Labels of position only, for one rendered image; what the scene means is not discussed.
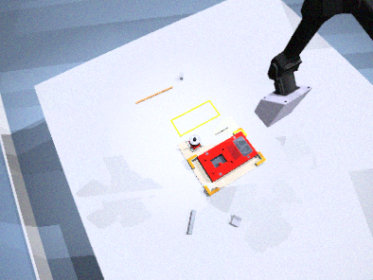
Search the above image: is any grey cylinder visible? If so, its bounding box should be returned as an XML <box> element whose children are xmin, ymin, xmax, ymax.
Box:
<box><xmin>188</xmin><ymin>210</ymin><xmax>197</xmax><ymax>234</ymax></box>

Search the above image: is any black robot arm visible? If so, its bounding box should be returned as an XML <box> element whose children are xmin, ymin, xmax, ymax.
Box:
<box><xmin>267</xmin><ymin>0</ymin><xmax>373</xmax><ymax>96</ymax></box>

